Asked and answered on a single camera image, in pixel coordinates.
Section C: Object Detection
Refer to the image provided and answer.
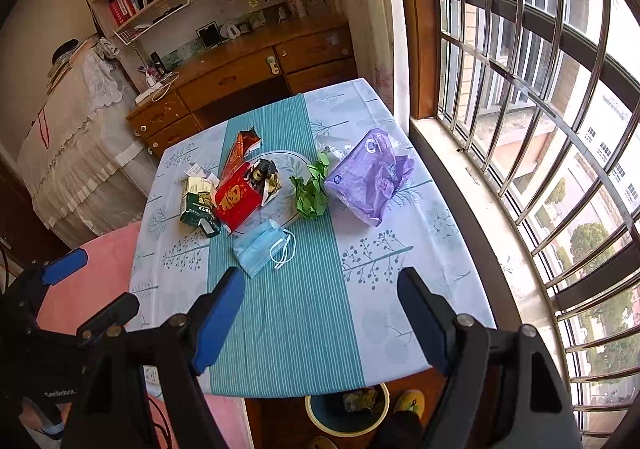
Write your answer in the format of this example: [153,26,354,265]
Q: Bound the blue face mask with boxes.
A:
[232,220,297,278]

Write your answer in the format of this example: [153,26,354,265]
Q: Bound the green yellow medicine box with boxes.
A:
[180,176,220,238]

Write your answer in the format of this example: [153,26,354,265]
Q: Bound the red envelope with gold character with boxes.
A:
[214,162,262,232]

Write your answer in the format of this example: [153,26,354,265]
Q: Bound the black gold foil wrapper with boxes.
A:
[247,157,282,206]

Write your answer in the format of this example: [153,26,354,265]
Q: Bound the green plastic bag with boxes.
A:
[290,152,330,220]

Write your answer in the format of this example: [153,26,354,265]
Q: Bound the purple plastic package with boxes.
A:
[324,128,414,227]

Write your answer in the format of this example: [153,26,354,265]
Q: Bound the orange foil heat-patch pouch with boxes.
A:
[219,127,262,182]

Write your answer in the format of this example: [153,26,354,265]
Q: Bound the white purple carton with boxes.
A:
[186,163,220,188]

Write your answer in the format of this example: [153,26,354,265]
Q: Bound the round cream trash bin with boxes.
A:
[305,383,390,438]

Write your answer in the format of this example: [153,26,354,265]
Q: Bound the right yellow slipper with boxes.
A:
[394,389,425,419]

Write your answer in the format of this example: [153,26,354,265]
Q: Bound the yellow slipper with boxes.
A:
[307,436,337,449]
[394,389,425,419]

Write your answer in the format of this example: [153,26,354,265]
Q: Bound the blue white patterned tablecloth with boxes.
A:
[130,78,495,398]

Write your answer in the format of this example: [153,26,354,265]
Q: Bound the left yellow slipper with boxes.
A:
[307,436,337,449]

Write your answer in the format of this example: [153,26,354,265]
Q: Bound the wooden desk with drawers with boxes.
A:
[127,12,358,157]

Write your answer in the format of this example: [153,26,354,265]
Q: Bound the metal window grille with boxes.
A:
[437,0,639,448]

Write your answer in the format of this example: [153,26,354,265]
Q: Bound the cream curtain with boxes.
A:
[329,0,410,131]

